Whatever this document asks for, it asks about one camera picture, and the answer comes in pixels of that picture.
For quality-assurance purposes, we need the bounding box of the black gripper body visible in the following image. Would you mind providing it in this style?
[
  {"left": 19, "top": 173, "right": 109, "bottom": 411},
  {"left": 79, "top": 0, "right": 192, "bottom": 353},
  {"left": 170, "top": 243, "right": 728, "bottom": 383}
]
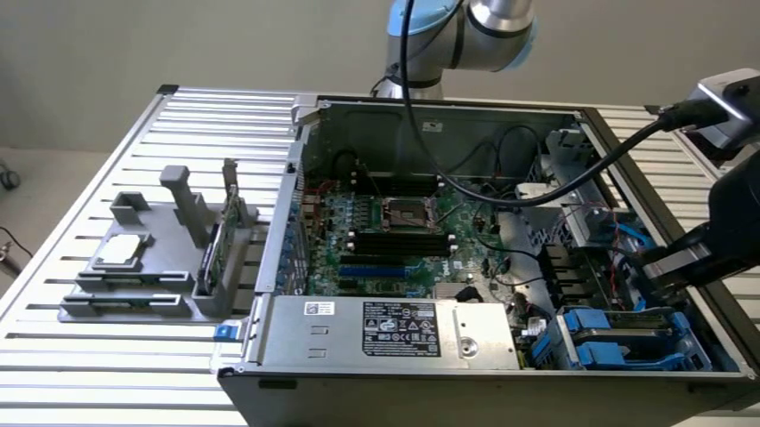
[{"left": 705, "top": 149, "right": 760, "bottom": 284}]

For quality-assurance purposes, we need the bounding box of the green graphics card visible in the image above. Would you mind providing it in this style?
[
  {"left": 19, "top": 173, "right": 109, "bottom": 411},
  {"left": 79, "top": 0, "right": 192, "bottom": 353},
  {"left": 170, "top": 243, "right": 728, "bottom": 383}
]
[{"left": 219, "top": 157, "right": 254, "bottom": 230}]

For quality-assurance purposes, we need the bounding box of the open black PC case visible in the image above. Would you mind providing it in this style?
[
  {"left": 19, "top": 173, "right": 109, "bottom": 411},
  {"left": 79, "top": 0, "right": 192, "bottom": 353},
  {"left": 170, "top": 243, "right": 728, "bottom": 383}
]
[{"left": 215, "top": 94, "right": 760, "bottom": 427}]

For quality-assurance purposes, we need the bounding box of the green expansion card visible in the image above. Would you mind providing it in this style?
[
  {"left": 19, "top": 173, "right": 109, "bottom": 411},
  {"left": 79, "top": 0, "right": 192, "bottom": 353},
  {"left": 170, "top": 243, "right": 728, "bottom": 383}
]
[{"left": 196, "top": 222, "right": 236, "bottom": 298}]

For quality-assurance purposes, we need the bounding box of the thin black wire loop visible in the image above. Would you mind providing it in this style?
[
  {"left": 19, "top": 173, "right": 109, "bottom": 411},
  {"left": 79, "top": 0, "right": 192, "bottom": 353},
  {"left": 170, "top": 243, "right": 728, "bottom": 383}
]
[{"left": 449, "top": 125, "right": 542, "bottom": 180}]

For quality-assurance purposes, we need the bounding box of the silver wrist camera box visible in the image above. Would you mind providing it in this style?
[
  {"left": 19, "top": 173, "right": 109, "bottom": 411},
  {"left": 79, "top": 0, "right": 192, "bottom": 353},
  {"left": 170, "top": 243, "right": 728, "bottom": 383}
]
[{"left": 686, "top": 68, "right": 760, "bottom": 153}]

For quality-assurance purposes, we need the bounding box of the silver chipset heatsink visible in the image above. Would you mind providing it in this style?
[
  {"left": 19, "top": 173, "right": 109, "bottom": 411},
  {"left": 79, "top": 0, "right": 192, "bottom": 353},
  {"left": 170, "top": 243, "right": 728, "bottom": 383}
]
[{"left": 434, "top": 281, "right": 477, "bottom": 301}]

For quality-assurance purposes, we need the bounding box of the green motherboard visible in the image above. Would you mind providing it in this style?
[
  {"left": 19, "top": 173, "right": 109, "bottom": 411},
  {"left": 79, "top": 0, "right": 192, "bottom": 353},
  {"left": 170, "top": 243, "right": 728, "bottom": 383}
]
[{"left": 295, "top": 176, "right": 539, "bottom": 312}]

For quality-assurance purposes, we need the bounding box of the silver CPU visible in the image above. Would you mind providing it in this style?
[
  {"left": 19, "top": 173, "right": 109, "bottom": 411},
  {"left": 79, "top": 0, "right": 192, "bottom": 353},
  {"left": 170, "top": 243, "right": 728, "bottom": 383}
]
[{"left": 96, "top": 237, "right": 151, "bottom": 267}]

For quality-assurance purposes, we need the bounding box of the blue disk bay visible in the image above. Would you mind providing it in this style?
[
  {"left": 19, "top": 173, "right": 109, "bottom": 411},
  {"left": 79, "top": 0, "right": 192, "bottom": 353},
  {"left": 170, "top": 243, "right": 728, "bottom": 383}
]
[{"left": 530, "top": 304, "right": 722, "bottom": 373}]

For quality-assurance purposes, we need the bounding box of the blue expansion slot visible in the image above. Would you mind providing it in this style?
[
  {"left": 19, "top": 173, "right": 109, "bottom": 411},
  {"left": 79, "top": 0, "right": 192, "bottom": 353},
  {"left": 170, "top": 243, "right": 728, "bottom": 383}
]
[{"left": 336, "top": 265, "right": 409, "bottom": 278}]

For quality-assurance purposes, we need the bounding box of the black floor cable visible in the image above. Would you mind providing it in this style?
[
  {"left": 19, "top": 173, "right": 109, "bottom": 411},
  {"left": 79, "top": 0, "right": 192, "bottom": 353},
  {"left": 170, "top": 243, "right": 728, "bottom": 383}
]
[{"left": 0, "top": 225, "right": 35, "bottom": 273}]

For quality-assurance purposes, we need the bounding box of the thick black camera cable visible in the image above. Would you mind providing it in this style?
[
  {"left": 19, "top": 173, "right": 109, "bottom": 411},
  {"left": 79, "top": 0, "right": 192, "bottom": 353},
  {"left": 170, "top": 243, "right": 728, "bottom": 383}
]
[{"left": 398, "top": 0, "right": 735, "bottom": 208}]

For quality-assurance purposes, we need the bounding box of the grey parts rack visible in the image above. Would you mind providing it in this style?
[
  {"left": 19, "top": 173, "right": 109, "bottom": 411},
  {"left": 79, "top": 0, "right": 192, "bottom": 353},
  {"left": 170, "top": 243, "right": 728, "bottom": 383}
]
[{"left": 56, "top": 164, "right": 263, "bottom": 322}]

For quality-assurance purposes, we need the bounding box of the green RAM stick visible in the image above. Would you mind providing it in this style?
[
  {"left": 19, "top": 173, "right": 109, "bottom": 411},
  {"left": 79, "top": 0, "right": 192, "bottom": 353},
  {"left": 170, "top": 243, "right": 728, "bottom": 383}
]
[{"left": 73, "top": 302, "right": 175, "bottom": 313}]

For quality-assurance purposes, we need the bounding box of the black expansion slot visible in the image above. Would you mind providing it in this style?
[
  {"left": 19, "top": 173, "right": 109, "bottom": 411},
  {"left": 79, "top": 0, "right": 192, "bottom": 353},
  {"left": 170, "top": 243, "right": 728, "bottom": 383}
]
[{"left": 338, "top": 256, "right": 417, "bottom": 268}]

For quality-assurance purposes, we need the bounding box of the blue wire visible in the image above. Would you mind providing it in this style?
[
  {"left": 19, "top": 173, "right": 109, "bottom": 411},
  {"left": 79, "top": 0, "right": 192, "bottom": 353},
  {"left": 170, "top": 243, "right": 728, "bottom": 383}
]
[{"left": 609, "top": 217, "right": 658, "bottom": 269}]

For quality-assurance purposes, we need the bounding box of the grey power supply unit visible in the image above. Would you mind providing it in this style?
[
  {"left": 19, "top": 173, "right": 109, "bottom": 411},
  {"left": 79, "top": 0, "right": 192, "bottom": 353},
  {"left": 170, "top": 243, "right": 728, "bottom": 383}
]
[{"left": 252, "top": 294, "right": 525, "bottom": 371}]

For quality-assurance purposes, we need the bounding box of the CPU socket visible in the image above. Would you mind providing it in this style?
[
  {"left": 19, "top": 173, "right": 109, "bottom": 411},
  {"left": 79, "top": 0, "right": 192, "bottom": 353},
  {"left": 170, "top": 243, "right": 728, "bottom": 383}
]
[{"left": 379, "top": 195, "right": 447, "bottom": 235}]

